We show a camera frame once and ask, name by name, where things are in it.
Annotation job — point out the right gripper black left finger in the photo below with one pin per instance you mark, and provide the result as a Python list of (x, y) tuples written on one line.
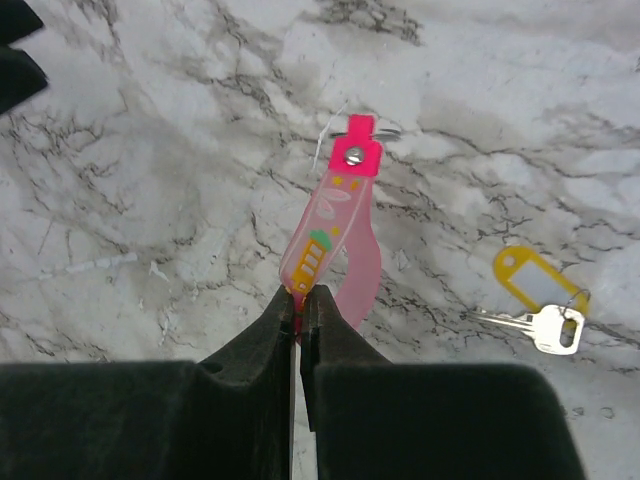
[(229, 416)]

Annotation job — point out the pink strap keyring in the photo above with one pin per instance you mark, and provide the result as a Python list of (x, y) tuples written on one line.
[(338, 218)]

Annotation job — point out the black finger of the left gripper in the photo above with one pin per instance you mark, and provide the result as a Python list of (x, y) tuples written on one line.
[(21, 77)]

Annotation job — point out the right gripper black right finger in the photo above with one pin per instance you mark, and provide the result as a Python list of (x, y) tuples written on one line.
[(374, 419)]

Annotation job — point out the silver key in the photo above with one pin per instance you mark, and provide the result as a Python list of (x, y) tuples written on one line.
[(545, 328)]

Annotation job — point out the yellow key tag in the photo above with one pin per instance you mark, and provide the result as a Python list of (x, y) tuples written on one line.
[(535, 283)]

